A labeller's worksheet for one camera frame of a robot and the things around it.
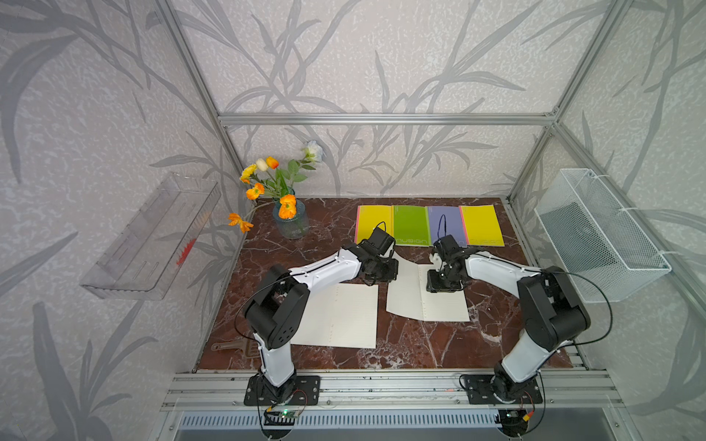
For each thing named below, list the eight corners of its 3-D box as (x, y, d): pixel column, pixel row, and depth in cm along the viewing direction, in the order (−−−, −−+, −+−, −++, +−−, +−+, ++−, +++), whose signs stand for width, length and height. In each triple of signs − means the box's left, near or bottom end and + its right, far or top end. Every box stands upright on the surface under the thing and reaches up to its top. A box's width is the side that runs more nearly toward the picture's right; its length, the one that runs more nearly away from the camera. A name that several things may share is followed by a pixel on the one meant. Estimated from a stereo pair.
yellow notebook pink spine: (468, 245, 108) (470, 241, 106) (458, 209, 121) (460, 205, 119) (504, 245, 108) (507, 241, 106) (490, 209, 121) (493, 205, 119)
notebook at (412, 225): (395, 245, 108) (395, 242, 106) (392, 208, 121) (393, 205, 119) (433, 245, 108) (434, 242, 106) (426, 208, 121) (427, 205, 119)
